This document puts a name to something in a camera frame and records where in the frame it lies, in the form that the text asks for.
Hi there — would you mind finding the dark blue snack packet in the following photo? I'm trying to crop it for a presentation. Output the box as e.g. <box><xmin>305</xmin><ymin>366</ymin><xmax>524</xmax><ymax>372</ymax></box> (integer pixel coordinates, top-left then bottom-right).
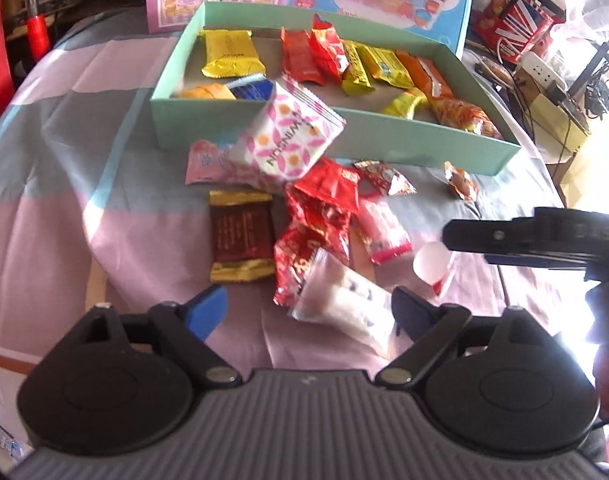
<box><xmin>227</xmin><ymin>74</ymin><xmax>275</xmax><ymax>102</ymax></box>

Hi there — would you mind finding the flag pattern biscuit tin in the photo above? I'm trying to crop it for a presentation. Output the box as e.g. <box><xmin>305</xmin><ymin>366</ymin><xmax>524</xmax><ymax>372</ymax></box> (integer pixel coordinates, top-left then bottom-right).
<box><xmin>472</xmin><ymin>0</ymin><xmax>555</xmax><ymax>63</ymax></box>

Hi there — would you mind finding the white power strip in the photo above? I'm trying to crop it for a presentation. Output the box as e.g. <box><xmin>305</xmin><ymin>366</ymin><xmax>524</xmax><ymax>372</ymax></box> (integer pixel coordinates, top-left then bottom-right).
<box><xmin>515</xmin><ymin>51</ymin><xmax>568</xmax><ymax>88</ymax></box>

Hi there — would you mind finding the brown gold chocolate packet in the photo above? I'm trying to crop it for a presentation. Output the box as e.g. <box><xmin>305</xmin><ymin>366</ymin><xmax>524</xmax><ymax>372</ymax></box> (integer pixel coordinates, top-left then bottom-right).
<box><xmin>208</xmin><ymin>189</ymin><xmax>276</xmax><ymax>283</ymax></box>

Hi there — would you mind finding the long yellow bar packet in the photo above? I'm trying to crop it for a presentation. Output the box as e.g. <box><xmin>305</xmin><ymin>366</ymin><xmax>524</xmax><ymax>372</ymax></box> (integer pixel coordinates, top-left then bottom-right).
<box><xmin>379</xmin><ymin>87</ymin><xmax>429</xmax><ymax>121</ymax></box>

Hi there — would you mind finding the small brown candy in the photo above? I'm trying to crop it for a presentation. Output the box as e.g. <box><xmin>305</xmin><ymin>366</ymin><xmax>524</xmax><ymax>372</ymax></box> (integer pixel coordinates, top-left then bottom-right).
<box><xmin>443</xmin><ymin>161</ymin><xmax>480</xmax><ymax>203</ymax></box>

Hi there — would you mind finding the red rainbow candy bag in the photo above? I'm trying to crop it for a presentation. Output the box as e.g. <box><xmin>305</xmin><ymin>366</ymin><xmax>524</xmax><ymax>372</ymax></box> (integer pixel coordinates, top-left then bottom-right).
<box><xmin>273</xmin><ymin>192</ymin><xmax>353</xmax><ymax>307</ymax></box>

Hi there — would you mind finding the yellow foil snack packet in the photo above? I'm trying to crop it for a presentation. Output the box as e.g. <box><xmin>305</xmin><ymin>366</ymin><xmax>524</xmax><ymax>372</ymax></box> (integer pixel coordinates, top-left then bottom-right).
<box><xmin>198</xmin><ymin>29</ymin><xmax>266</xmax><ymax>80</ymax></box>

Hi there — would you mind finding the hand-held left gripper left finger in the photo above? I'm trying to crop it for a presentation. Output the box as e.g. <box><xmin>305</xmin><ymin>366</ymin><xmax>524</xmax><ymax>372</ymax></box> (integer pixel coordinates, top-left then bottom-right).
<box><xmin>43</xmin><ymin>284</ymin><xmax>242</xmax><ymax>389</ymax></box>

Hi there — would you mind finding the small round jelly cup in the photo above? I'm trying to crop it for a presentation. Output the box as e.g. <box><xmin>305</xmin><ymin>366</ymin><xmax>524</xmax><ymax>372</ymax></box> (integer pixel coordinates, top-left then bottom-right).
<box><xmin>412</xmin><ymin>241</ymin><xmax>460</xmax><ymax>296</ymax></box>

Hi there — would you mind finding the yellow orange candy wrapper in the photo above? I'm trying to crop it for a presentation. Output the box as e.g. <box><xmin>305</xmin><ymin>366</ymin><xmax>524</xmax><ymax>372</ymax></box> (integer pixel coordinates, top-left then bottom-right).
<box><xmin>177</xmin><ymin>82</ymin><xmax>236</xmax><ymax>101</ymax></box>

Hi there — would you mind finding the blue scooter with red grip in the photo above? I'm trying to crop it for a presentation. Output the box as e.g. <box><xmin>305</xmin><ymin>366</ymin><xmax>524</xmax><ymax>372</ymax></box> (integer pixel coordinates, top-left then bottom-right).
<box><xmin>22</xmin><ymin>0</ymin><xmax>50</xmax><ymax>56</ymax></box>

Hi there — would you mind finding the clear white snack packet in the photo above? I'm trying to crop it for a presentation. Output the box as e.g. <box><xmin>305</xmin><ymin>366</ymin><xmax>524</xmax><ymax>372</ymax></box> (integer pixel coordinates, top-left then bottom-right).
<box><xmin>289</xmin><ymin>247</ymin><xmax>400</xmax><ymax>358</ymax></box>

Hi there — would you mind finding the pale yellow box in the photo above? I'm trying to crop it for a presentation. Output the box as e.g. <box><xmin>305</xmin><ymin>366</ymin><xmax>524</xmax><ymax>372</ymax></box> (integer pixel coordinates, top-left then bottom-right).
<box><xmin>515</xmin><ymin>77</ymin><xmax>590</xmax><ymax>151</ymax></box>

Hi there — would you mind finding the red white snack packet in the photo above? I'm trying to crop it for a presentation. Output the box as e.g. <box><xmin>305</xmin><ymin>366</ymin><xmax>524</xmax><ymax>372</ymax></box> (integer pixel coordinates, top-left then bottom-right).
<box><xmin>309</xmin><ymin>14</ymin><xmax>350</xmax><ymax>86</ymax></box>

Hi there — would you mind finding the orange packet with silver stripe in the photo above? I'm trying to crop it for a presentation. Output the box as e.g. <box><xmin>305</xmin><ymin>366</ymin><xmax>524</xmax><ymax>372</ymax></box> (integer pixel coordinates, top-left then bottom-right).
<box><xmin>395</xmin><ymin>50</ymin><xmax>455</xmax><ymax>100</ymax></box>

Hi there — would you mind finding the orange red chips packet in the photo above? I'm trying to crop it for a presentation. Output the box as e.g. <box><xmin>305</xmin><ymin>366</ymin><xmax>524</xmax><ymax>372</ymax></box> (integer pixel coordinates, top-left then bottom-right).
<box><xmin>427</xmin><ymin>95</ymin><xmax>503</xmax><ymax>140</ymax></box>

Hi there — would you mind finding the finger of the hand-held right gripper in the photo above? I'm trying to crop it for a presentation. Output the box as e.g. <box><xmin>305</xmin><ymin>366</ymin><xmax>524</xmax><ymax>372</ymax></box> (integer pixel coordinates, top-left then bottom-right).
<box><xmin>443</xmin><ymin>217</ymin><xmax>538</xmax><ymax>264</ymax></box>

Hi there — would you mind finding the mint green cardboard box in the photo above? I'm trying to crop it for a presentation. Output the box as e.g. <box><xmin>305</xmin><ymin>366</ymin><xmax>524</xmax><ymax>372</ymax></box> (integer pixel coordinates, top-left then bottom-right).
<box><xmin>149</xmin><ymin>1</ymin><xmax>523</xmax><ymax>177</ymax></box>

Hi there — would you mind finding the pink snack packet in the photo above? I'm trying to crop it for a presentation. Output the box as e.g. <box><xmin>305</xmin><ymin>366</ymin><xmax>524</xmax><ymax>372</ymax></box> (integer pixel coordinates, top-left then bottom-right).
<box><xmin>185</xmin><ymin>139</ymin><xmax>248</xmax><ymax>187</ymax></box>

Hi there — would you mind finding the pink red clear packet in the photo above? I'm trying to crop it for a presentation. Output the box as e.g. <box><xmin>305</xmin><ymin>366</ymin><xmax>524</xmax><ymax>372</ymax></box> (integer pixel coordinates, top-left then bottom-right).
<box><xmin>355</xmin><ymin>197</ymin><xmax>414</xmax><ymax>266</ymax></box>

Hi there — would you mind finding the small cartoon candy packet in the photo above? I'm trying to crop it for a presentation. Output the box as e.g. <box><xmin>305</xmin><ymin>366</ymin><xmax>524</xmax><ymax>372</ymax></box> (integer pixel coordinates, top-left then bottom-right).
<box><xmin>353</xmin><ymin>159</ymin><xmax>418</xmax><ymax>196</ymax></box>

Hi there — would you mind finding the blue toy box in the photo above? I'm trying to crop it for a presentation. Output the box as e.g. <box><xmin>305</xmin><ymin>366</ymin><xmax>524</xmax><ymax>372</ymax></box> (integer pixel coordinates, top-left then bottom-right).
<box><xmin>284</xmin><ymin>0</ymin><xmax>474</xmax><ymax>58</ymax></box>

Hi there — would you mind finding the red orange snack packet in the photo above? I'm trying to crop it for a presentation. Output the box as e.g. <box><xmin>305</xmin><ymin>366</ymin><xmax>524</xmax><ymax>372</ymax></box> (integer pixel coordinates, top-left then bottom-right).
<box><xmin>280</xmin><ymin>27</ymin><xmax>318</xmax><ymax>80</ymax></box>

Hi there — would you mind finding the pink grey checked cloth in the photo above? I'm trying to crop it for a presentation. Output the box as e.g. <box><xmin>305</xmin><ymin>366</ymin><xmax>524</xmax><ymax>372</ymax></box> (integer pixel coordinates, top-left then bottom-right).
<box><xmin>0</xmin><ymin>25</ymin><xmax>575</xmax><ymax>411</ymax></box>

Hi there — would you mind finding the white pink-flower snack packet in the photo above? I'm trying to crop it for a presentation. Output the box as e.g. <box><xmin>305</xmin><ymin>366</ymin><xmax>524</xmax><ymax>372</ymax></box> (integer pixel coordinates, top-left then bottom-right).
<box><xmin>224</xmin><ymin>74</ymin><xmax>346</xmax><ymax>181</ymax></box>

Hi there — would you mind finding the yellow cracker packet blue label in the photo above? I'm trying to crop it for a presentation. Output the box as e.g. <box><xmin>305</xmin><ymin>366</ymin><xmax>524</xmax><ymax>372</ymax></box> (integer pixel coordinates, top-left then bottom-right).
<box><xmin>357</xmin><ymin>45</ymin><xmax>415</xmax><ymax>88</ymax></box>

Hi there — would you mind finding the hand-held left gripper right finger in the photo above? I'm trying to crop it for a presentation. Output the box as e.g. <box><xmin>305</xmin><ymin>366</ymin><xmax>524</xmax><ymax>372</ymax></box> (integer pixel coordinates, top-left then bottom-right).
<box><xmin>375</xmin><ymin>285</ymin><xmax>568</xmax><ymax>390</ymax></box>

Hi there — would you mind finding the brown wrapped pastry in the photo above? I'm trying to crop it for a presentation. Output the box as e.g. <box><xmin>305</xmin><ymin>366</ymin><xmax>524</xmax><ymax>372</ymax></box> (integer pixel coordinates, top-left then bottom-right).
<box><xmin>477</xmin><ymin>57</ymin><xmax>515</xmax><ymax>83</ymax></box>

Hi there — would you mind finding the long yellow cheese stick packet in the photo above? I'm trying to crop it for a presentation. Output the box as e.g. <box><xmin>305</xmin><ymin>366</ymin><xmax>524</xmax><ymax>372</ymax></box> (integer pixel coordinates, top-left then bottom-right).
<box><xmin>341</xmin><ymin>40</ymin><xmax>374</xmax><ymax>97</ymax></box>

